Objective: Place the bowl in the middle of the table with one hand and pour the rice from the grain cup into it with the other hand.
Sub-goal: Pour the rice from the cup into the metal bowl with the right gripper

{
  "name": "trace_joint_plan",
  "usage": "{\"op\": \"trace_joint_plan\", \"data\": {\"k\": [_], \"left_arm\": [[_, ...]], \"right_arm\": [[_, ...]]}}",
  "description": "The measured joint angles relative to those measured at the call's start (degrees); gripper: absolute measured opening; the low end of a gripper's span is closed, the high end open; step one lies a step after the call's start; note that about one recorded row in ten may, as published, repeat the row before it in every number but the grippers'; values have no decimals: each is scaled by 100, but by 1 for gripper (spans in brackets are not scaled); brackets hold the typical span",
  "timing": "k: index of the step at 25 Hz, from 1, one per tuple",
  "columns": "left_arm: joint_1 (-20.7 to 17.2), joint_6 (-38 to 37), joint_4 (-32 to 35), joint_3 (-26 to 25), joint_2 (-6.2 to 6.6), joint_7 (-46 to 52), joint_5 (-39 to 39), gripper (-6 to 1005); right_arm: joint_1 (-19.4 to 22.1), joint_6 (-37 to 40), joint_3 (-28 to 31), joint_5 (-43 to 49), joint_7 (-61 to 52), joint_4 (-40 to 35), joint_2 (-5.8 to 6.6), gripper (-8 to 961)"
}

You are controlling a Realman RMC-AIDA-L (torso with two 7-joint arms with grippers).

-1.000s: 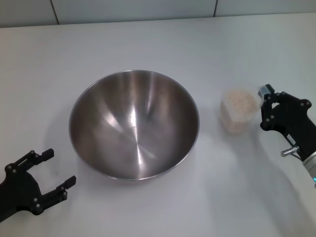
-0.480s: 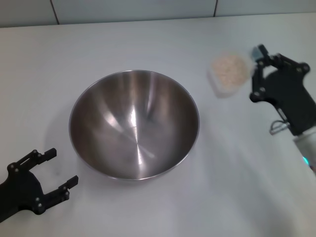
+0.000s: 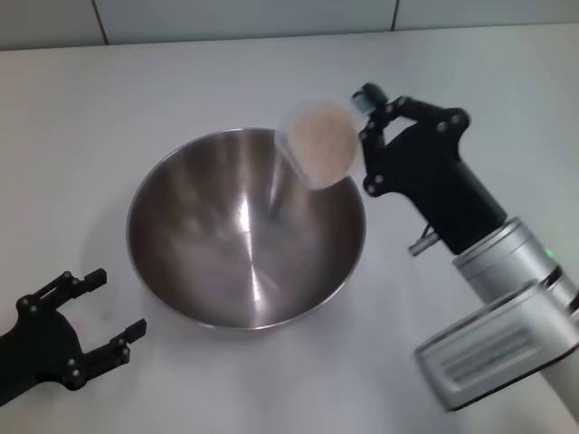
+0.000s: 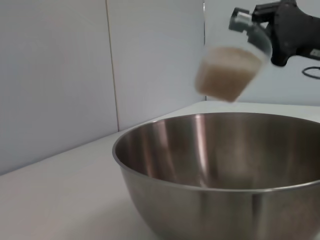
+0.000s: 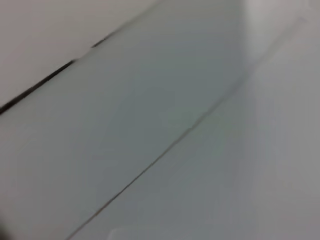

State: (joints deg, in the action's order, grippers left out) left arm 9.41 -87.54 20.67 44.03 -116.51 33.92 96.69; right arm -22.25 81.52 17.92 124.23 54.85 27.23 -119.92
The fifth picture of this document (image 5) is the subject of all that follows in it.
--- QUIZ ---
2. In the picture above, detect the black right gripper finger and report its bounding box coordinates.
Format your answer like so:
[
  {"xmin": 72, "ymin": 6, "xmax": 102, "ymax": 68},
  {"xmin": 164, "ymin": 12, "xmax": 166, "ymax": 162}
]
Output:
[{"xmin": 0, "ymin": 223, "xmax": 11, "ymax": 240}]

